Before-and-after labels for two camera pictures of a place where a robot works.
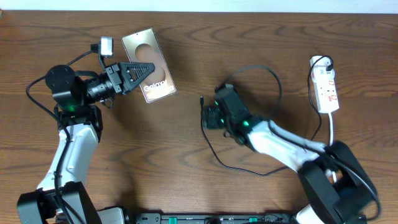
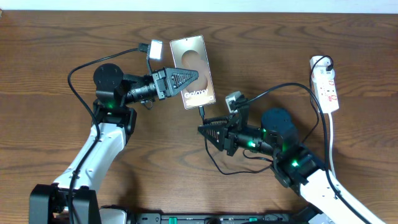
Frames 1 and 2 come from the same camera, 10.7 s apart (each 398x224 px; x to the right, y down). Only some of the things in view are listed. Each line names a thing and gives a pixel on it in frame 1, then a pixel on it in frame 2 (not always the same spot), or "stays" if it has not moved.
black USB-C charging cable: (329, 68) → (329, 68)
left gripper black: (124, 84) → (166, 77)
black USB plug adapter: (329, 68) stays
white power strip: (323, 73) stays
